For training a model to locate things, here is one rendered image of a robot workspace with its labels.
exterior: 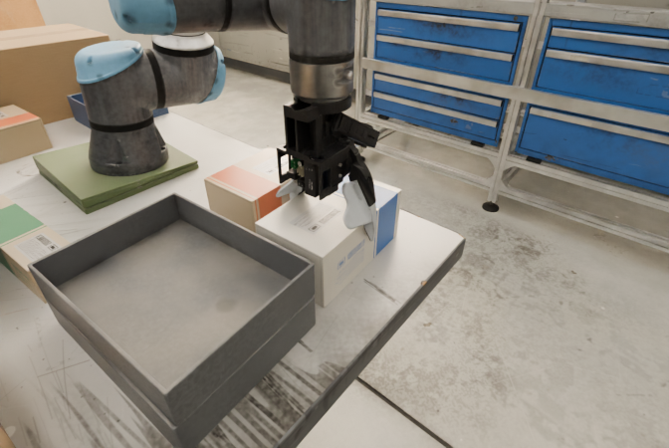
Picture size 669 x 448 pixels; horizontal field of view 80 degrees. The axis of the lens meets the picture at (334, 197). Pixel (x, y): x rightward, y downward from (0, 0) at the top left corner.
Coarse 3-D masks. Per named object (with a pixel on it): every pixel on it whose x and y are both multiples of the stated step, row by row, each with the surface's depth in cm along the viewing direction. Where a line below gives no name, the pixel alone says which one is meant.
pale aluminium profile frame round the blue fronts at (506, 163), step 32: (544, 0) 147; (576, 0) 194; (384, 64) 200; (512, 96) 167; (544, 96) 159; (384, 128) 252; (416, 128) 207; (512, 128) 174; (416, 160) 214; (512, 160) 181; (512, 192) 186; (608, 192) 160; (640, 192) 154; (608, 224) 165
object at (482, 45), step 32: (384, 32) 197; (416, 32) 186; (448, 32) 177; (480, 32) 168; (512, 32) 160; (416, 64) 194; (448, 64) 183; (480, 64) 174; (512, 64) 166; (384, 96) 212; (416, 96) 201; (448, 96) 190; (480, 96) 179; (448, 128) 197; (480, 128) 186
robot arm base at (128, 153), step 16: (96, 128) 76; (112, 128) 75; (128, 128) 76; (144, 128) 78; (96, 144) 77; (112, 144) 76; (128, 144) 77; (144, 144) 79; (160, 144) 85; (96, 160) 77; (112, 160) 77; (128, 160) 78; (144, 160) 79; (160, 160) 82
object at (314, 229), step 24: (336, 192) 61; (384, 192) 61; (288, 216) 56; (312, 216) 56; (336, 216) 56; (384, 216) 60; (288, 240) 52; (312, 240) 52; (336, 240) 52; (360, 240) 56; (384, 240) 63; (336, 264) 52; (360, 264) 59; (336, 288) 55
